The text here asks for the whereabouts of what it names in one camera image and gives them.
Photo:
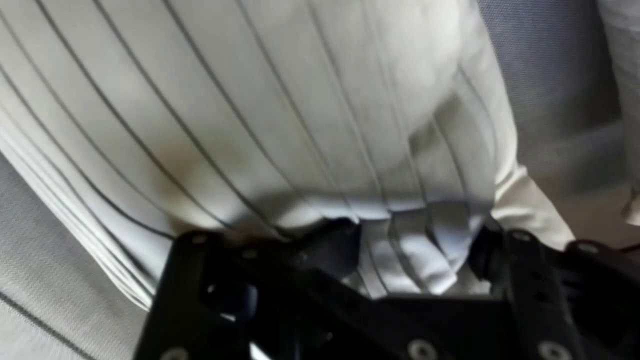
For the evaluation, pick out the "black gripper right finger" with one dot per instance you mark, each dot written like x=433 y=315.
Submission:
x=561 y=300

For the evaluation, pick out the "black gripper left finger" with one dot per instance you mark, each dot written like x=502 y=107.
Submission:
x=213 y=300

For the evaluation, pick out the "grey fabric sofa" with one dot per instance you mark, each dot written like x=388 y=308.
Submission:
x=552 y=66

